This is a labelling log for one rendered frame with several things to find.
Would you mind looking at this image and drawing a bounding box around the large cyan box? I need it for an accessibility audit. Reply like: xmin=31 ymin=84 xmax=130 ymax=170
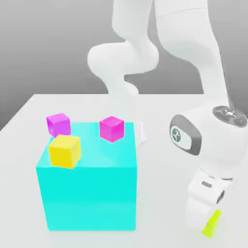
xmin=36 ymin=121 xmax=138 ymax=232

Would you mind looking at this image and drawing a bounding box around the small purple cube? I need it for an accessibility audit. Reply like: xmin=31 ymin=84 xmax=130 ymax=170
xmin=46 ymin=113 xmax=72 ymax=139

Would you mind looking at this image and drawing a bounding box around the small lime yellow cube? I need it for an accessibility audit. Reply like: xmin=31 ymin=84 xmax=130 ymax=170
xmin=201 ymin=209 xmax=223 ymax=239

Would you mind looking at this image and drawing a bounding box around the small magenta cube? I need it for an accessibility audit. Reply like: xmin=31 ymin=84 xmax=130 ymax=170
xmin=99 ymin=116 xmax=125 ymax=143

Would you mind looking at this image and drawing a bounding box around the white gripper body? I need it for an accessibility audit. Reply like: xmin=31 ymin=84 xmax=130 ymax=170
xmin=184 ymin=194 xmax=218 ymax=233

